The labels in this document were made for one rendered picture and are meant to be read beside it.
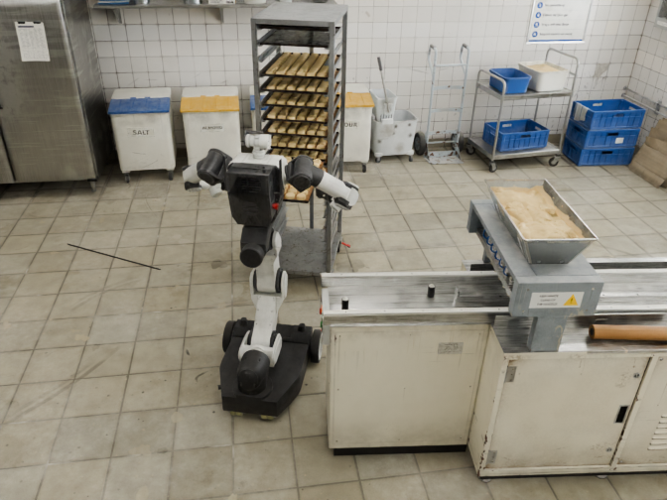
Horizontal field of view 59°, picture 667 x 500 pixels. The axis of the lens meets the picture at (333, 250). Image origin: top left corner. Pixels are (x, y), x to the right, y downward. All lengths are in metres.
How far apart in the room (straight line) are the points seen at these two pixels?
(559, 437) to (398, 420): 0.73
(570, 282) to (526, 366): 0.43
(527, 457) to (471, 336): 0.67
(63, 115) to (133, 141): 0.66
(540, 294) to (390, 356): 0.72
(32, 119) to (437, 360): 4.18
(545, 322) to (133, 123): 4.35
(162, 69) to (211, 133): 0.92
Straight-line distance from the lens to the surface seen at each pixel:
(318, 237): 4.57
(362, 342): 2.59
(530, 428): 2.87
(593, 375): 2.76
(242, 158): 2.87
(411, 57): 6.53
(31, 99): 5.69
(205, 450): 3.20
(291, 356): 3.40
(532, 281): 2.34
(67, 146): 5.75
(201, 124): 5.77
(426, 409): 2.91
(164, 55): 6.31
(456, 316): 2.59
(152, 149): 5.91
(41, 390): 3.78
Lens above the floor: 2.40
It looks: 31 degrees down
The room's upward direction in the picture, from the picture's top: 1 degrees clockwise
